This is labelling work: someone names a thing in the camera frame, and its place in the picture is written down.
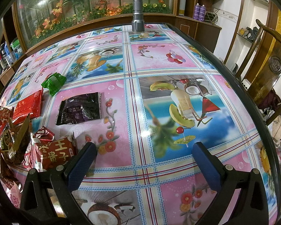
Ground red floral candy packet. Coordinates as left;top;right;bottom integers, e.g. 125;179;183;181
22;127;78;172

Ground dark purple snack packet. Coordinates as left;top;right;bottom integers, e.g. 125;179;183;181
56;92;101;125

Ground gold brown snack packet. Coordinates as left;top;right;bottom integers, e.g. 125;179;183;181
0;115;31;164

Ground red long snack packet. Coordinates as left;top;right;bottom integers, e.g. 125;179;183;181
13;89;43;125

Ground green candy wrapper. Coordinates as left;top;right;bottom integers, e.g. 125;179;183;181
41;73;67;97

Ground patterned plastic tablecloth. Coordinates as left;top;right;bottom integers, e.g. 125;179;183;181
0;24;281;224

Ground wooden chair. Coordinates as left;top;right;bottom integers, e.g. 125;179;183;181
234;18;281;127

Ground grey metal flashlight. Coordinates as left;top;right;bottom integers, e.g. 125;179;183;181
131;0;145;33

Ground glass floral display cabinet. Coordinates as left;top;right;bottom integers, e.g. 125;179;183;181
13;0;173;49

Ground purple spray can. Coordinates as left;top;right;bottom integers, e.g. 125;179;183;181
193;3;200;20
198;5;207;21

